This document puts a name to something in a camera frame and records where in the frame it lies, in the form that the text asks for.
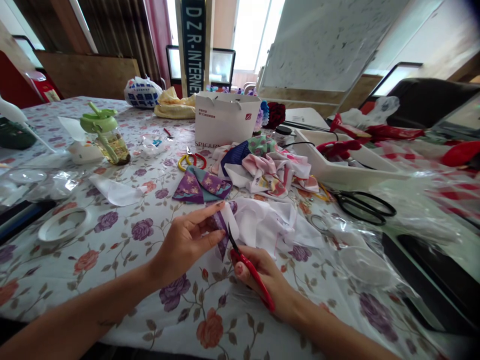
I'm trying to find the red glue gun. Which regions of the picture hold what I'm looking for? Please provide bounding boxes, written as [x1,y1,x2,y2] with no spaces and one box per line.
[316,139,362,159]

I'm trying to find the clear plastic bags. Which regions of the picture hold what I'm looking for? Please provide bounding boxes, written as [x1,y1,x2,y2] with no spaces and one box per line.
[0,164,82,207]

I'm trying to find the dark vertical sign post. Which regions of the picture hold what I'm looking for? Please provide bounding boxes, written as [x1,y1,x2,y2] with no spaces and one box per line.
[180,0,208,97]

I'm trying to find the black flat case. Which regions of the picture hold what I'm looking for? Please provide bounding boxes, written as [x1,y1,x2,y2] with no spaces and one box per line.
[381,232,480,333]

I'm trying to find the person's left hand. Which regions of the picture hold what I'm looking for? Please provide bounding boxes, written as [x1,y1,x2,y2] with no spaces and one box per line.
[149,200,227,289]

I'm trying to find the black lidded jar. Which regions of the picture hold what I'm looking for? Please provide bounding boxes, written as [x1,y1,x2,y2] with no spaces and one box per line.
[275,125,296,146]

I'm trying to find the white nozzle bottle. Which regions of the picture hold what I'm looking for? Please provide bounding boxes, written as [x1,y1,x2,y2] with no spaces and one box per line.
[0,93,58,155]

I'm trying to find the white fabric scrap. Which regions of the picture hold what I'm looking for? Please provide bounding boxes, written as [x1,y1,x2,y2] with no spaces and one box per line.
[88,173,149,208]

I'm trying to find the metal ring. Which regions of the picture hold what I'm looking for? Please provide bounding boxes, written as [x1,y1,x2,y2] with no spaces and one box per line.
[310,214,332,232]

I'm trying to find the yellow cloth bundle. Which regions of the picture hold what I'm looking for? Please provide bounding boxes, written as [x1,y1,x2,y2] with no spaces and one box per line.
[154,86,197,120]

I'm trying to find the black chair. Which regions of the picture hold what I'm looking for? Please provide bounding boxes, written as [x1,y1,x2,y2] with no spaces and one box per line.
[385,77,480,131]

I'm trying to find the whiteboard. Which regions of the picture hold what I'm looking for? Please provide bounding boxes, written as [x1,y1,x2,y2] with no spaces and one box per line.
[257,0,412,95]

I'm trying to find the purple and white fabric piece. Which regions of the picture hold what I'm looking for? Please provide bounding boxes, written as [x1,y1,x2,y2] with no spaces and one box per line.
[205,200,242,263]

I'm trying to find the pile of colourful fabric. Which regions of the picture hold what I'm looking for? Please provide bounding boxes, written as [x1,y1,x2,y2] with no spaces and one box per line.
[209,134,320,199]

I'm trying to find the red thread snips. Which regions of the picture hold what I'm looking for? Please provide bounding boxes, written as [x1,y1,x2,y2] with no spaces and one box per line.
[227,223,277,313]

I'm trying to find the blue and white plastic bag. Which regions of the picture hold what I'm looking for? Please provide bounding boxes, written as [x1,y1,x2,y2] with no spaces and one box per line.
[124,75,164,110]

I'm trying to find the black scissors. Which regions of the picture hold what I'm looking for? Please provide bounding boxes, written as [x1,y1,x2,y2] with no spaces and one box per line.
[329,190,398,227]

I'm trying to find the person's right hand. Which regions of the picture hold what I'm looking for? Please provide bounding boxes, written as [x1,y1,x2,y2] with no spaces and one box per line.
[230,245,302,317]

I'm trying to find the purple teal patterned fabric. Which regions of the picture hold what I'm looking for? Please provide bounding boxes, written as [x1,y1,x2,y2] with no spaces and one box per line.
[172,164,234,206]

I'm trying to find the wooden board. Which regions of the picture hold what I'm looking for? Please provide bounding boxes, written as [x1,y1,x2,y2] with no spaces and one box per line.
[34,50,142,101]

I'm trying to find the white tape roll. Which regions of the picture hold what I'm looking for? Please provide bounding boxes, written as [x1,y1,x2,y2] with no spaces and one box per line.
[37,206,89,243]

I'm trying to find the white rectangular tray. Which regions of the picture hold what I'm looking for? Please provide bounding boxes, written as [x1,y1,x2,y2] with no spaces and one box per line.
[291,128,410,185]

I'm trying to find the red rounded object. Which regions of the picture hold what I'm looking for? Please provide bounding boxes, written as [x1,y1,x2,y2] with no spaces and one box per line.
[439,140,480,169]

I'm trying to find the yellow handled pliers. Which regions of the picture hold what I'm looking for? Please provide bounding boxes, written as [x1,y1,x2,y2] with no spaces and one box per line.
[177,145,208,172]

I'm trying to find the clear plastic sheet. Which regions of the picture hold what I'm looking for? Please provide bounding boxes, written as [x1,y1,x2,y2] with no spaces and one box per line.
[326,149,480,297]

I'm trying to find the dark green box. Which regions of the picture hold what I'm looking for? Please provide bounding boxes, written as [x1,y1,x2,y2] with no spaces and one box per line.
[0,117,37,151]

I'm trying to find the red packaging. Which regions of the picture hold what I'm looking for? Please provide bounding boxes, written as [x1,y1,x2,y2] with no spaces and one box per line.
[329,112,427,143]

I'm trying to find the floral tablecloth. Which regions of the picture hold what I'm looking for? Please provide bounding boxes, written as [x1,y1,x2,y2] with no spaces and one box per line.
[0,95,447,360]

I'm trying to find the crocheted flowers bunch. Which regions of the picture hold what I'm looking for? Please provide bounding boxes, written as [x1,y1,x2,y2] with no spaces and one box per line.
[254,99,287,131]

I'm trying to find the green lidded drinking bottle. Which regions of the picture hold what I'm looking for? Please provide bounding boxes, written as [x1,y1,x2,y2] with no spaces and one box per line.
[79,101,132,166]

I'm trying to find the clear packet with blue clip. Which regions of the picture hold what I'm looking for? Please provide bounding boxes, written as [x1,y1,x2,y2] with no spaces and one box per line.
[135,134,166,158]

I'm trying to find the pile of white fabric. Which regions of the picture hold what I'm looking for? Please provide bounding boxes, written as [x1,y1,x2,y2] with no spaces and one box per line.
[224,196,326,263]

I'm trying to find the white paper bag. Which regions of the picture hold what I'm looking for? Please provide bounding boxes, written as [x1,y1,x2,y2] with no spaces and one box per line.
[194,90,263,148]

